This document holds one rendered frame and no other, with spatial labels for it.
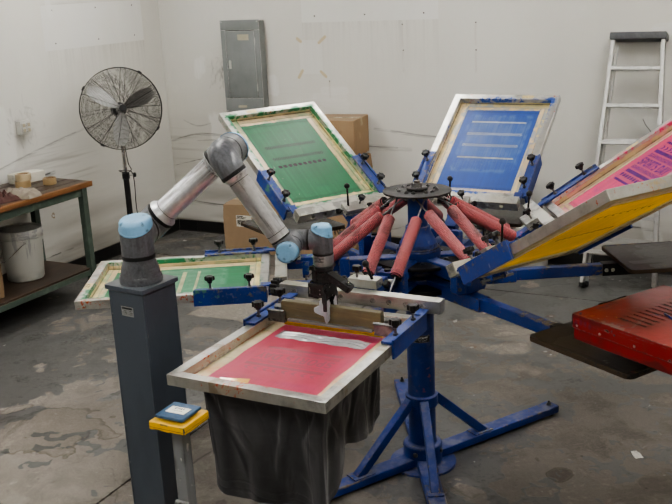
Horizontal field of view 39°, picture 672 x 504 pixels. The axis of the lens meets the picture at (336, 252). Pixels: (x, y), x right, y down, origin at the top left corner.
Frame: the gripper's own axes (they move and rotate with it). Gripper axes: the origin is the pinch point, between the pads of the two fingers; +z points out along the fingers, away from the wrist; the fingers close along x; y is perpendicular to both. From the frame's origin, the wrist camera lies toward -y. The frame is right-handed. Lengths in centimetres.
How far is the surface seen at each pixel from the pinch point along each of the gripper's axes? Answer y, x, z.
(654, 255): -92, -136, 6
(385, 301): -12.2, -21.0, -1.0
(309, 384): -14.5, 44.1, 5.3
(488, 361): 9, -209, 101
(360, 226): 19, -65, -17
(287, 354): 4.8, 24.7, 5.3
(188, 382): 20, 61, 3
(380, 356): -29.2, 21.4, 2.4
